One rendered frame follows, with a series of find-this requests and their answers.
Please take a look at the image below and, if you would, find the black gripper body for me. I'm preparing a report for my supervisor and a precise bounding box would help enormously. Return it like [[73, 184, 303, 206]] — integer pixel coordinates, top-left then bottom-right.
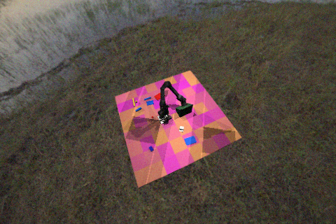
[[165, 111, 172, 120]]

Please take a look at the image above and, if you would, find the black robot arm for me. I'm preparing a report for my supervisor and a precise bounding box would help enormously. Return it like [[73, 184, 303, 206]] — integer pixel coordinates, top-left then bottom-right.
[[158, 80, 187, 118]]

